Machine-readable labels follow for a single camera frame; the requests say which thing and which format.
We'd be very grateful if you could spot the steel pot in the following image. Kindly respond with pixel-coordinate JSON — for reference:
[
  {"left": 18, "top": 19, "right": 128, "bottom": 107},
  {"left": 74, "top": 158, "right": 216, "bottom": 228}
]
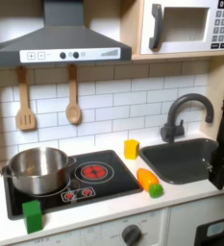
[{"left": 0, "top": 146, "right": 78, "bottom": 196}]

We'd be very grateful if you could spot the dark grey sink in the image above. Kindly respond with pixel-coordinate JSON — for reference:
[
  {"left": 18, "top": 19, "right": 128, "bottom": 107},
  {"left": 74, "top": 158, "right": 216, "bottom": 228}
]
[{"left": 138, "top": 137, "right": 220, "bottom": 185}]

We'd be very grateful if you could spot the dark grey tap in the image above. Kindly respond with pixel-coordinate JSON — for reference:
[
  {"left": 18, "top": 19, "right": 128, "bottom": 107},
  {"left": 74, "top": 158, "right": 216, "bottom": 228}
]
[{"left": 160, "top": 92, "right": 215, "bottom": 143}]

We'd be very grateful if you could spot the orange toy carrot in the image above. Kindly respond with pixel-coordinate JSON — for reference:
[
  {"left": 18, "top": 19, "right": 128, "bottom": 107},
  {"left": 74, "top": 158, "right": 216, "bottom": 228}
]
[{"left": 136, "top": 167, "right": 164, "bottom": 199}]

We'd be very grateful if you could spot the yellow block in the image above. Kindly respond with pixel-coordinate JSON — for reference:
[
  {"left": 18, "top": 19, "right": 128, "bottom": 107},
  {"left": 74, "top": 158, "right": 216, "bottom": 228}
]
[{"left": 123, "top": 138, "right": 140, "bottom": 160}]

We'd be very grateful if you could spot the grey oven knob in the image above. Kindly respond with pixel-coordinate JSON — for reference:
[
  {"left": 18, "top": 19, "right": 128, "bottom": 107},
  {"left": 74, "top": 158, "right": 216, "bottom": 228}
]
[{"left": 121, "top": 224, "right": 142, "bottom": 246}]

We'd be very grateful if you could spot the black stove top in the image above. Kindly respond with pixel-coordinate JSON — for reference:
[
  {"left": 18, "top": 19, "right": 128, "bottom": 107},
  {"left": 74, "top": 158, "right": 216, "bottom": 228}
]
[{"left": 2, "top": 149, "right": 144, "bottom": 221}]

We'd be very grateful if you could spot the white toy microwave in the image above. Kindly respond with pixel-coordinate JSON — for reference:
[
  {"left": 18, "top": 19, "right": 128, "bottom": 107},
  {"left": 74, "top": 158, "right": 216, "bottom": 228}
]
[{"left": 139, "top": 0, "right": 224, "bottom": 56}]

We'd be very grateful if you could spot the wooden spoon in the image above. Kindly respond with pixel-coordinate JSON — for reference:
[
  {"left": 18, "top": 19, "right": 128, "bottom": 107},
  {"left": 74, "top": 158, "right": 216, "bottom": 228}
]
[{"left": 65, "top": 63, "right": 83, "bottom": 126}]

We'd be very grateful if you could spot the green block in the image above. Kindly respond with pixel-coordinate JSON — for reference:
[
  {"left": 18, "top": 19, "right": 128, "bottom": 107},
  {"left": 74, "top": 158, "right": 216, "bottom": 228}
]
[{"left": 21, "top": 200, "right": 44, "bottom": 234}]

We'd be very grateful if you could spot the grey range hood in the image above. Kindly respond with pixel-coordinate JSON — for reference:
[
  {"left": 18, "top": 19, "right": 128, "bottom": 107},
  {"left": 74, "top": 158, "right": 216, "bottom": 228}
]
[{"left": 0, "top": 0, "right": 133, "bottom": 68}]

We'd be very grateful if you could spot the wooden slotted spatula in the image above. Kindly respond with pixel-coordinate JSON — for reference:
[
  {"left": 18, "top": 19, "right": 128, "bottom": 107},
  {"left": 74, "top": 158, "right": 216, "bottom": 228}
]
[{"left": 14, "top": 65, "right": 37, "bottom": 132}]

